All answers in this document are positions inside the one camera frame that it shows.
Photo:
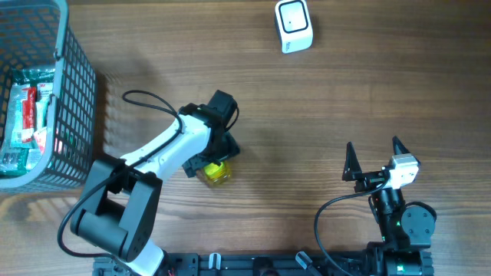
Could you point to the grey plastic mesh basket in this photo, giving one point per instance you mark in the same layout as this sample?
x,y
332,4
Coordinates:
x,y
37,33

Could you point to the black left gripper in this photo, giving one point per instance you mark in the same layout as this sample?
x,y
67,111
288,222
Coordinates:
x,y
229,148

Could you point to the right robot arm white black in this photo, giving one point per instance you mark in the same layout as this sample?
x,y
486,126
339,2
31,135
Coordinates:
x,y
406,227

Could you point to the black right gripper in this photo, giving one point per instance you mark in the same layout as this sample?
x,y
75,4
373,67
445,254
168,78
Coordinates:
x,y
367,179

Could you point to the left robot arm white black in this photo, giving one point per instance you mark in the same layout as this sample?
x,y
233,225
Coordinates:
x,y
117,209

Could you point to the yellow oil bottle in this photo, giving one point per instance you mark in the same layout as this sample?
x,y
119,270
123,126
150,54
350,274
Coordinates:
x,y
215,175

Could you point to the green 3M gloves package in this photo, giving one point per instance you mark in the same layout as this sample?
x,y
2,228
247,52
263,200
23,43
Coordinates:
x,y
26,124

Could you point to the white barcode scanner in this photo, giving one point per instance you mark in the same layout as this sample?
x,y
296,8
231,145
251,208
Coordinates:
x,y
293,25

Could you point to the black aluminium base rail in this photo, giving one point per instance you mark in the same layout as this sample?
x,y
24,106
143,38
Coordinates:
x,y
355,263

